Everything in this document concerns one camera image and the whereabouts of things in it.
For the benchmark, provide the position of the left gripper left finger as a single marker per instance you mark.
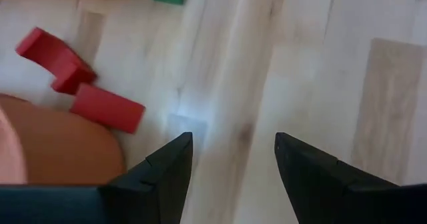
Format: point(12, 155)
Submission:
point(160, 190)

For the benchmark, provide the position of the large orange plastic bin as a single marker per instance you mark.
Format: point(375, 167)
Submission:
point(66, 144)

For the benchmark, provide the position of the red arch block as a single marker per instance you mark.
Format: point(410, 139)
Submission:
point(63, 64)

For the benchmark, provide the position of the red toy block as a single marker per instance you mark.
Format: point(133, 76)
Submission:
point(106, 108)

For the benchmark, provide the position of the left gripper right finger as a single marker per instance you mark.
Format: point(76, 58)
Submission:
point(320, 190)

